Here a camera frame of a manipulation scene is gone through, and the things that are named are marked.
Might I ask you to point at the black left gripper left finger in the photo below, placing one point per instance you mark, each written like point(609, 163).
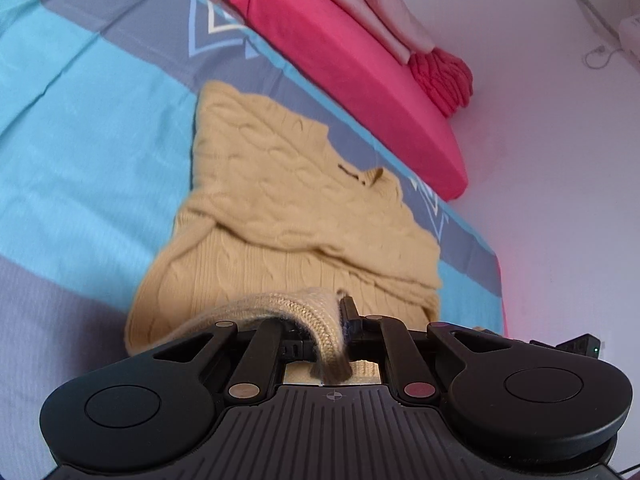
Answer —
point(274, 345)

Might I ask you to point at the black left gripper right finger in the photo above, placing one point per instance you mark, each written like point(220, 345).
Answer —
point(388, 342)

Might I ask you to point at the beige cable-knit sweater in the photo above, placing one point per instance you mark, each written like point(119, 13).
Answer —
point(278, 225)

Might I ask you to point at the black device with green light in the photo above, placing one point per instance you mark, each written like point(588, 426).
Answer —
point(580, 347)

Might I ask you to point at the red ruffled pillow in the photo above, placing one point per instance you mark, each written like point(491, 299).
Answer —
point(444, 78)

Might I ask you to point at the blue grey patterned bedspread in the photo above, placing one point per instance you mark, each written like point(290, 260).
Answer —
point(97, 105)

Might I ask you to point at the pink red bed sheet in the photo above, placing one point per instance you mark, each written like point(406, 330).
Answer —
point(335, 52)

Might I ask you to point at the folded pink cloth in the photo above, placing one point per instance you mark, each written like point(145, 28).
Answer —
point(392, 25)

